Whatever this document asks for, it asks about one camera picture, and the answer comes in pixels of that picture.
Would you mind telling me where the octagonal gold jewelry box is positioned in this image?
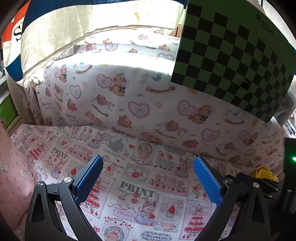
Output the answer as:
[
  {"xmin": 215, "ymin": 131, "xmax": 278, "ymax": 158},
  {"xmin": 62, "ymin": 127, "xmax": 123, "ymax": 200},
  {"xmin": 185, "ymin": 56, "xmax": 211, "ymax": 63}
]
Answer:
[{"xmin": 249, "ymin": 166, "xmax": 278, "ymax": 182}]

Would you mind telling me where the yellow cloth pouch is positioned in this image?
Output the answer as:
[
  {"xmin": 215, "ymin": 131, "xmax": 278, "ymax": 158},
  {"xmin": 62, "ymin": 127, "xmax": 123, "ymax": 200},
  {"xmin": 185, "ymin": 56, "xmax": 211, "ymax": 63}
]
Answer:
[{"xmin": 257, "ymin": 167, "xmax": 278, "ymax": 182}]

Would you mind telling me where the pink quilted blanket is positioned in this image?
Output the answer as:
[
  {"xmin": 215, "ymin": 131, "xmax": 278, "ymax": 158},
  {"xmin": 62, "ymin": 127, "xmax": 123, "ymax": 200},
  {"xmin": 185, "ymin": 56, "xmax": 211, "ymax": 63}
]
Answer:
[{"xmin": 1, "ymin": 126, "xmax": 34, "ymax": 240}]

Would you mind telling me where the strawberry print bed sheet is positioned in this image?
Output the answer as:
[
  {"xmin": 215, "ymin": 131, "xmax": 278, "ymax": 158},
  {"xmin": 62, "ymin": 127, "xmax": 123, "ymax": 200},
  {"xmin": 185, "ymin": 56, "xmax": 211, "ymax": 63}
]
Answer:
[{"xmin": 12, "ymin": 120, "xmax": 258, "ymax": 240}]

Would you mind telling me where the bear print white pillow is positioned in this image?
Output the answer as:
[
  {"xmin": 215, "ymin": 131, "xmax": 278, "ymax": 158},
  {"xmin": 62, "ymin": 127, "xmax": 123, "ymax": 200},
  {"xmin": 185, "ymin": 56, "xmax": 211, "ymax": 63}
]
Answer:
[{"xmin": 25, "ymin": 29, "xmax": 286, "ymax": 176}]

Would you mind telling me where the green black checkered box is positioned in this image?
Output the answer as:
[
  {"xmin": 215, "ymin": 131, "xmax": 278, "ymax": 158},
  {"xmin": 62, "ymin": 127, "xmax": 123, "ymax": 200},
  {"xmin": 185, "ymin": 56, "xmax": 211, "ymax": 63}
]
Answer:
[{"xmin": 171, "ymin": 1, "xmax": 295, "ymax": 122}]

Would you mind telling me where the blue white striped cushion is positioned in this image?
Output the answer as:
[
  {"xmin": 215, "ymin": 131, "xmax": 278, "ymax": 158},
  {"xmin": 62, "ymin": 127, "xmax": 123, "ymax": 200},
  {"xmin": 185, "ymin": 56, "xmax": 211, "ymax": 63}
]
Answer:
[{"xmin": 3, "ymin": 1, "xmax": 188, "ymax": 87}]

